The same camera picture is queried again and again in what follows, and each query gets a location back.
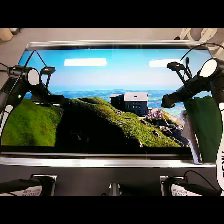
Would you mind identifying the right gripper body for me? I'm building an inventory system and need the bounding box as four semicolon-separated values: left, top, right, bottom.
161;91;183;109

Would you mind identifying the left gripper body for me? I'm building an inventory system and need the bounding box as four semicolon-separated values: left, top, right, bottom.
46;94;67;107

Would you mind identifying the green garment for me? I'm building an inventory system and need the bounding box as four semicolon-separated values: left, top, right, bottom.
184;95;223;164

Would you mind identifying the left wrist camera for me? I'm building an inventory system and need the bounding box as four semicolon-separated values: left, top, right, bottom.
39;66;57;88

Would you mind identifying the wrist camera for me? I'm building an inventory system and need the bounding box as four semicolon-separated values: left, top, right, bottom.
166;57;193;84
39;66;57;88

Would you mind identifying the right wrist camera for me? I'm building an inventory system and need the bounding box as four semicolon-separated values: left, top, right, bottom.
166;57;193;84

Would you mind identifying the black cable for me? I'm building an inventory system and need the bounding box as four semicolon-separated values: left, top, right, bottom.
24;49;48;68
179;41;224;62
184;169;219;192

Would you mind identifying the silver frame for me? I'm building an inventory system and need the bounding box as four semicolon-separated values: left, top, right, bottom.
0;39;224;197

